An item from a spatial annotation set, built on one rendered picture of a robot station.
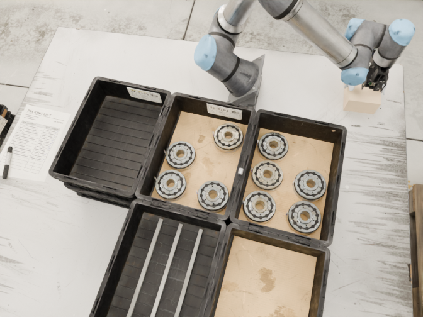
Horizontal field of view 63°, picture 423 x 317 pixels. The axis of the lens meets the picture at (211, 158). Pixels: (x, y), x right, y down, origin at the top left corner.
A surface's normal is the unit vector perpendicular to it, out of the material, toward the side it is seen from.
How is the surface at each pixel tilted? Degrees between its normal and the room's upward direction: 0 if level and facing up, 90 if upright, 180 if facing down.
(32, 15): 0
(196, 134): 0
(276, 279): 0
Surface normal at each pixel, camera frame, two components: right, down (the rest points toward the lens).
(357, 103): -0.18, 0.90
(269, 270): -0.05, -0.40
